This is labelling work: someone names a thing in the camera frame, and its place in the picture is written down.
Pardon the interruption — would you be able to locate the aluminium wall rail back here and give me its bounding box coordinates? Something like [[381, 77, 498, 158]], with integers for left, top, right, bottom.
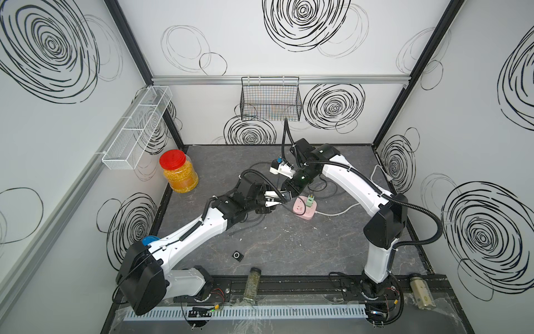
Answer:
[[152, 75, 411, 86]]

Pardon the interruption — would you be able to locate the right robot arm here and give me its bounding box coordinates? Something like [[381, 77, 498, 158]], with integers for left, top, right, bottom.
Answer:
[[276, 119, 444, 300]]

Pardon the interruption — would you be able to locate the black wire basket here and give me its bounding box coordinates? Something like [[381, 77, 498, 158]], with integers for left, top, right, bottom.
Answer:
[[239, 83, 303, 122]]

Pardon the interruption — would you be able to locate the white slotted cable duct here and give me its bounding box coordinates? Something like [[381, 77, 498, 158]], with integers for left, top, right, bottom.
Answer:
[[124, 304, 368, 321]]

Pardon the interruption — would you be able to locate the green plug grey cable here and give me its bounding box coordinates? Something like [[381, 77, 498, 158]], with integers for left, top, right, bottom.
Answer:
[[308, 175, 347, 201]]

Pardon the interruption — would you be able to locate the aluminium wall rail left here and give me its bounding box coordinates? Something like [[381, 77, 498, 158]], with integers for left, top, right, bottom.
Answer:
[[1, 85, 153, 317]]

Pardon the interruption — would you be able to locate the pink power strip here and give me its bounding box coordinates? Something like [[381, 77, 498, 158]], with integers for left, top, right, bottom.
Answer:
[[292, 196, 317, 221]]

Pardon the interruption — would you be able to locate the blue lid jar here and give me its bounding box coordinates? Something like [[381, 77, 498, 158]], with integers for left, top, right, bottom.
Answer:
[[141, 235, 159, 246]]

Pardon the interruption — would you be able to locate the red lid corn jar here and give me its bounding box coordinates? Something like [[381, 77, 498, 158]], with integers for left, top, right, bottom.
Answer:
[[159, 149, 199, 193]]

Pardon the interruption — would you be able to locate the green charger plug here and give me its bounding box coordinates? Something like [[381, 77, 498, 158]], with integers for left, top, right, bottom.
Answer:
[[305, 194, 315, 207]]

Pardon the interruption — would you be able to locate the white wire shelf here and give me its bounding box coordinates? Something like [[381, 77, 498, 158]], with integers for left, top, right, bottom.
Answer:
[[102, 86, 172, 171]]

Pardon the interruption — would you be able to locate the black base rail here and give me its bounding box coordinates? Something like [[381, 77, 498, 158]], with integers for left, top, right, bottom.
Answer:
[[120, 273, 451, 303]]

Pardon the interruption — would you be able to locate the beige small bottle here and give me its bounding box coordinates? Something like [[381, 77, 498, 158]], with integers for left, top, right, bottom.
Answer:
[[409, 274, 437, 310]]

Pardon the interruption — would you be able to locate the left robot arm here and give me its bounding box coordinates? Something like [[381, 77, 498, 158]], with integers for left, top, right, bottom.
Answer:
[[116, 169, 299, 315]]

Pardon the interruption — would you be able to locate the aluminium wall rail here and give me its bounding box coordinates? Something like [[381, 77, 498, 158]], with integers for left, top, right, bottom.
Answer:
[[1, 85, 153, 317], [152, 75, 411, 86]]

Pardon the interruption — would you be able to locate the black mp3 player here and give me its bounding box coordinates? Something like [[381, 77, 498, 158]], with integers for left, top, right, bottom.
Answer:
[[232, 250, 244, 262]]

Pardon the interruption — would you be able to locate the white power strip cord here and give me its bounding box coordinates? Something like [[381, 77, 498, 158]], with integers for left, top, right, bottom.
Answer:
[[314, 163, 395, 218]]

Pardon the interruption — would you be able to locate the glass spice bottle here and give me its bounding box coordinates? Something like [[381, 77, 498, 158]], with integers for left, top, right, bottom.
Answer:
[[243, 267, 261, 304]]

